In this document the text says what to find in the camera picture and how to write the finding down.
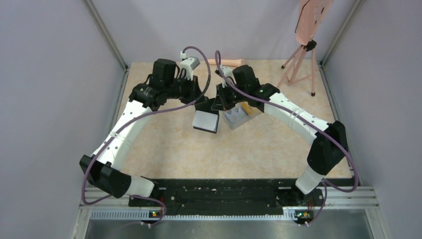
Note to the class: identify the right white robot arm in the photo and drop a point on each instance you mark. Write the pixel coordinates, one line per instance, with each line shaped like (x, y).
(328, 145)

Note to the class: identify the black card holder wallet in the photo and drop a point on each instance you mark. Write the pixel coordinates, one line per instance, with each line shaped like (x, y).
(205, 118)

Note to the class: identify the gold credit card stack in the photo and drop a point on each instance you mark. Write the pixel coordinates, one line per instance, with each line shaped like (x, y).
(251, 111)

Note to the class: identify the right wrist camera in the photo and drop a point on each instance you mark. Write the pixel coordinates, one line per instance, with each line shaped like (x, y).
(227, 72)

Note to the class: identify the silver credit card stack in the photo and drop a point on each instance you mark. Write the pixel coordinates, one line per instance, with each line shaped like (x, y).
(235, 116)

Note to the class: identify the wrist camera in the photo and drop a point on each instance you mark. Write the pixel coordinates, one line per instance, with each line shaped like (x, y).
(188, 65)
(227, 72)

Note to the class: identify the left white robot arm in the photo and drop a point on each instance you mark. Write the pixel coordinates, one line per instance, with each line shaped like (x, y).
(168, 80)

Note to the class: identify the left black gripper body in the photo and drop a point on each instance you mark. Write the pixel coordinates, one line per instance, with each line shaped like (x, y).
(183, 89)

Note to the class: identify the pink microphone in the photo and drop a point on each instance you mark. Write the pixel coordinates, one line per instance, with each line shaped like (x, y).
(227, 62)

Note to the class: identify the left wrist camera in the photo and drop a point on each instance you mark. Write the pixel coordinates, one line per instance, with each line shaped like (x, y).
(188, 65)

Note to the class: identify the clear plastic card box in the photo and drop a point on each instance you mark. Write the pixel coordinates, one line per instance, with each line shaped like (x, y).
(248, 118)

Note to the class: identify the pink tripod stand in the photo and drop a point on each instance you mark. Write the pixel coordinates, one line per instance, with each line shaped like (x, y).
(296, 60)

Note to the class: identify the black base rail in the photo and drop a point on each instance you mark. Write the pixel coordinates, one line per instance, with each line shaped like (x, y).
(233, 197)

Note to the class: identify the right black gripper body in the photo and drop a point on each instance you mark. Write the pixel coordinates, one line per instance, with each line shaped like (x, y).
(230, 96)

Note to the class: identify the pink board on tripod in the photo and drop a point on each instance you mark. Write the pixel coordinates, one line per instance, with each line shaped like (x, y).
(311, 14)

